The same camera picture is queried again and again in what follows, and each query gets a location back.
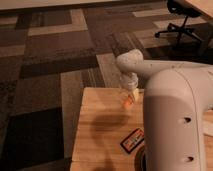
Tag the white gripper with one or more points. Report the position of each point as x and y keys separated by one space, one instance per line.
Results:
x=129 y=82

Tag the orange pepper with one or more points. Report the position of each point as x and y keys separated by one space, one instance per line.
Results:
x=128 y=102

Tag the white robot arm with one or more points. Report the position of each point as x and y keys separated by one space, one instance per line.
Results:
x=176 y=96

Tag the red and black packet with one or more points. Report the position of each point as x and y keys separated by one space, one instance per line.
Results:
x=132 y=140

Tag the black bowl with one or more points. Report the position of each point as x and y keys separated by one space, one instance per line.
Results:
x=140 y=160

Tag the wooden desk corner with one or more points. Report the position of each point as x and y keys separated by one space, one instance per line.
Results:
x=205 y=7

